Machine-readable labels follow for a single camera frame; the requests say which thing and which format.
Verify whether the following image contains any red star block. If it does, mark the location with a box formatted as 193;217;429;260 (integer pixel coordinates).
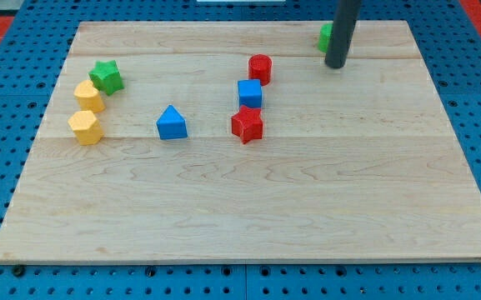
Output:
231;105;263;144

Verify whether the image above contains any green star block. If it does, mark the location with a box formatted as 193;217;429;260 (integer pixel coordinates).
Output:
88;60;124;96

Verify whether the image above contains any light wooden board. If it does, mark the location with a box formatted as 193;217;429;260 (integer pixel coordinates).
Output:
0;21;481;265

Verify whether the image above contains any blue cube block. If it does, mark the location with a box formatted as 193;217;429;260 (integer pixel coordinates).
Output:
237;79;263;108

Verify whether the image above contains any blue triangle block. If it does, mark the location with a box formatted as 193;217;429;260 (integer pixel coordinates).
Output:
156;105;188;140

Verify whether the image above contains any red cylinder block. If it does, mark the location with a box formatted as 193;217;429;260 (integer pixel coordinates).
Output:
248;54;273;86

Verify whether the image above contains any green block behind rod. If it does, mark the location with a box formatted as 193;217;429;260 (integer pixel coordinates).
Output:
318;23;333;53

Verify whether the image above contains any yellow hexagon block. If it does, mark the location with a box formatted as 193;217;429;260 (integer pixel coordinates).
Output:
68;110;104;146

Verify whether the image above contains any yellow heart block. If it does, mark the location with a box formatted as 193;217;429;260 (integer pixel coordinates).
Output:
73;80;106;113

